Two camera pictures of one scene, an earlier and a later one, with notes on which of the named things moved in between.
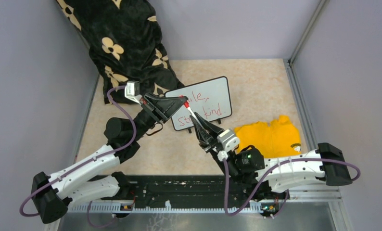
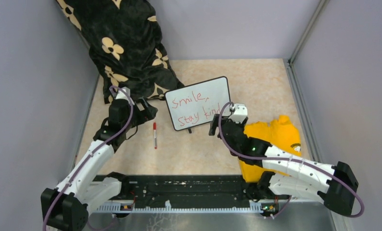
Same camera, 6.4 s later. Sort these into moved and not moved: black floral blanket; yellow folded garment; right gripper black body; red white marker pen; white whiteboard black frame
Moved: right gripper black body; red white marker pen
Not moved: yellow folded garment; black floral blanket; white whiteboard black frame
